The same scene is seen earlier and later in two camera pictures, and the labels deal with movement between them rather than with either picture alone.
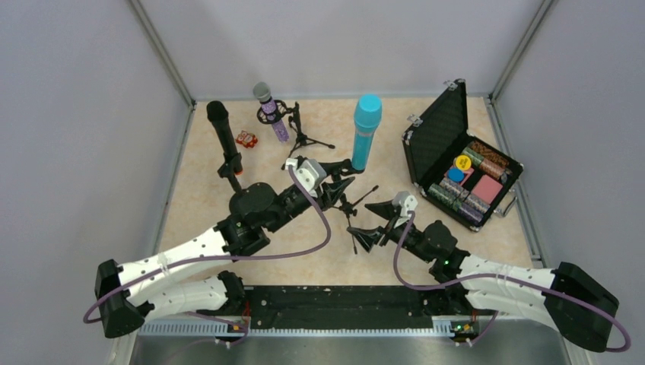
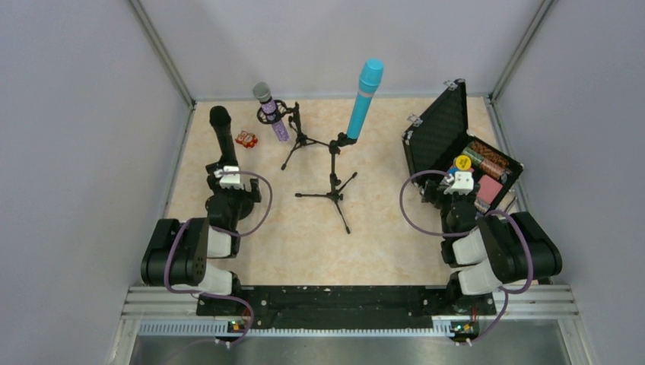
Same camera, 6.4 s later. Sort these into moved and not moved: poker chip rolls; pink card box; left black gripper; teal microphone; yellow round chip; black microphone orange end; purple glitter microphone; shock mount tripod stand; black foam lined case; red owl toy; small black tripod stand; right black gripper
Moved: left black gripper; small black tripod stand; teal microphone; right black gripper
Not moved: purple glitter microphone; poker chip rolls; yellow round chip; black foam lined case; black microphone orange end; shock mount tripod stand; red owl toy; pink card box
